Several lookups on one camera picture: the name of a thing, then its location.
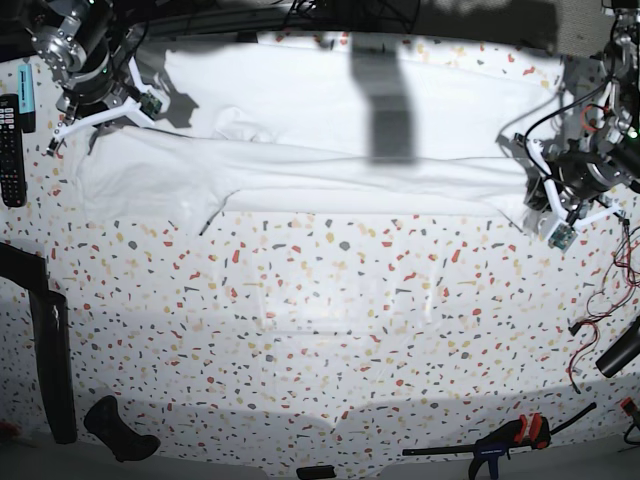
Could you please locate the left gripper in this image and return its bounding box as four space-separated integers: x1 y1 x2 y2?
514 134 628 250

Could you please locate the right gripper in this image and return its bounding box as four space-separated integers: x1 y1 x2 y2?
46 57 165 157

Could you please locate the white T-shirt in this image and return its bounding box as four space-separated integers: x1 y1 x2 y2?
69 38 565 231

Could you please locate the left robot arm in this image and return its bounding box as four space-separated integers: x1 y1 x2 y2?
514 1 639 251

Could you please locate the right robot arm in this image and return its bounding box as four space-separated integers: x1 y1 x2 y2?
22 1 168 155

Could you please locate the teal highlighter pen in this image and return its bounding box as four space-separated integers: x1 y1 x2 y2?
18 63 36 134

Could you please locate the black TV remote control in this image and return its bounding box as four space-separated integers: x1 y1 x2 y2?
0 94 27 208

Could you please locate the black cylinder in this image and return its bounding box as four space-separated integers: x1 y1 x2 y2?
596 318 639 378

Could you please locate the black clip at table edge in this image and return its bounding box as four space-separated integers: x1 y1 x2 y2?
236 32 258 43

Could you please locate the black orange bar clamp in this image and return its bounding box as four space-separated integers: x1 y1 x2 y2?
401 402 597 480

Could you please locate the terrazzo patterned tablecloth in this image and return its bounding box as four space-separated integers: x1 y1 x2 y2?
0 30 640 480

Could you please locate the black game controller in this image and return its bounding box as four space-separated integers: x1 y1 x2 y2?
83 395 161 462

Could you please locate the small black box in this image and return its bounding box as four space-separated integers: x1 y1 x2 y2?
296 465 336 480

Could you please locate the red black wire bundle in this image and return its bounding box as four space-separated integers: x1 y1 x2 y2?
565 218 640 395

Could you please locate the black bent bracket stand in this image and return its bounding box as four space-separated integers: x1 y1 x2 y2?
1 244 77 445

